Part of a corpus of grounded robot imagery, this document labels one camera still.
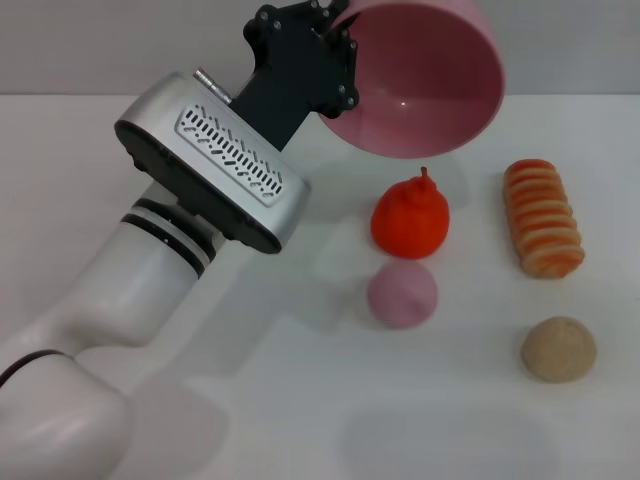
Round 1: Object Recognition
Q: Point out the left arm cable with plug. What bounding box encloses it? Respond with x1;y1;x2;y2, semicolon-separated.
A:
192;67;234;106

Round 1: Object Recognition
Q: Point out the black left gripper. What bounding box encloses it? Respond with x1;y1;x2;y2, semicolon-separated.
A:
232;0;362;151

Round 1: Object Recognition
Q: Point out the orange toy pear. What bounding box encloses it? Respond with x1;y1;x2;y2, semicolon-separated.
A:
370;166;451;260

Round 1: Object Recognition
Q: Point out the pink plastic bowl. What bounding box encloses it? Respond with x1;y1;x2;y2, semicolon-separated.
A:
319;0;506;160

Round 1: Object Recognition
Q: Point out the beige round bun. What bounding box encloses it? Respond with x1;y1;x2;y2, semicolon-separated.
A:
520;315;598;384

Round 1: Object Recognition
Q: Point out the pink toy peach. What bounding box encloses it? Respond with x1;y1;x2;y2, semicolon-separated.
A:
367;262;439;330

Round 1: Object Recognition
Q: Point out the orange striped bread roll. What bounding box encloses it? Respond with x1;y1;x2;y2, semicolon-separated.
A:
503;158;586;279

